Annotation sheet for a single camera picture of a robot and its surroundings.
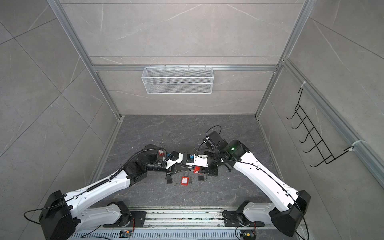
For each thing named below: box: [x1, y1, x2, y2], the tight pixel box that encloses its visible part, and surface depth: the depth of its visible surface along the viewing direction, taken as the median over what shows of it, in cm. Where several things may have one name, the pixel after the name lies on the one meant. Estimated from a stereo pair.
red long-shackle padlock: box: [181, 176, 190, 186], surface depth 87 cm
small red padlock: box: [193, 166, 201, 174], surface depth 68 cm
